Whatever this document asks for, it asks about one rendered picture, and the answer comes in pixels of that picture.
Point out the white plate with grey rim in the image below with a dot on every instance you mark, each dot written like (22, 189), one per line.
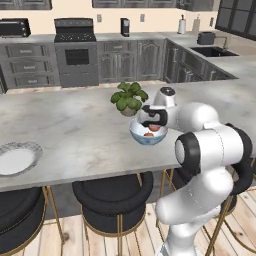
(15, 160)

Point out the grey upper cupboard run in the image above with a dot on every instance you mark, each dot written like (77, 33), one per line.
(25, 4)
(150, 3)

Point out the dark grey stove with oven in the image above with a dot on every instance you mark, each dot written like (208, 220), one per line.
(76, 56)

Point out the black coffee machine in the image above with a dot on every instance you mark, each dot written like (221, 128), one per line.
(125, 27)

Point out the black toaster oven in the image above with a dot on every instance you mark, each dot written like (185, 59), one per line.
(14, 28)

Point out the grey lower cupboard run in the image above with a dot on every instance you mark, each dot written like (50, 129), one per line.
(130, 61)

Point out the red fruit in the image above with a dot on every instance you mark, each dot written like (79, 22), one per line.
(154, 128)

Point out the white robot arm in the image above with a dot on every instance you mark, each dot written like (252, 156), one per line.
(206, 150)

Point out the black sink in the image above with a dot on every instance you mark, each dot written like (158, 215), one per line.
(213, 51)

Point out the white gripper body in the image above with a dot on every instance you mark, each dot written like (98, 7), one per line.
(142, 120)

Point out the green potted plant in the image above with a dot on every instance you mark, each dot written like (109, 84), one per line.
(128, 98)

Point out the grey wall outlet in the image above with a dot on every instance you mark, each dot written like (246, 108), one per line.
(142, 18)
(211, 22)
(99, 18)

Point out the black stool with gold legs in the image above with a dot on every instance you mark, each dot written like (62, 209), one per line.
(245, 180)
(18, 213)
(113, 196)

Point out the grey side cupboard run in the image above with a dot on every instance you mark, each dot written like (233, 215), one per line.
(186, 66)

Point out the dark grey toaster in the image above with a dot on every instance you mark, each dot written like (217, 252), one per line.
(205, 38)

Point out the blue and white bowl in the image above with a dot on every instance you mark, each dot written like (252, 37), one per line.
(148, 140)

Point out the grey lower drawer run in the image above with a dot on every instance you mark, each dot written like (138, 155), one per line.
(28, 65)

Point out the orange fruit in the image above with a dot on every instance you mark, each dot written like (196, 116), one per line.
(148, 135)

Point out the white paper towel roll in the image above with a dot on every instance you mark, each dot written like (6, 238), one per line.
(182, 26)

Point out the dark glass-front cupboards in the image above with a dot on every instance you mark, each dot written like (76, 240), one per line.
(237, 16)

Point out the grey tap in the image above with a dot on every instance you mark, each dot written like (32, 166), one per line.
(225, 40)

